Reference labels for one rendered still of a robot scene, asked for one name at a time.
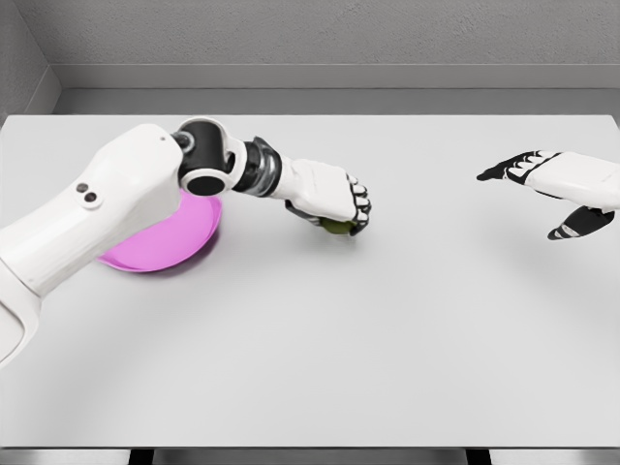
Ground green apple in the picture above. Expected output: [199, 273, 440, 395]
[319, 217, 356, 237]

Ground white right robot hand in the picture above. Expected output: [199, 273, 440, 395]
[476, 150, 620, 241]

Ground pink plate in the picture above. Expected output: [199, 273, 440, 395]
[95, 188, 224, 274]

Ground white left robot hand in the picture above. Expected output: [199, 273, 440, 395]
[284, 158, 373, 237]

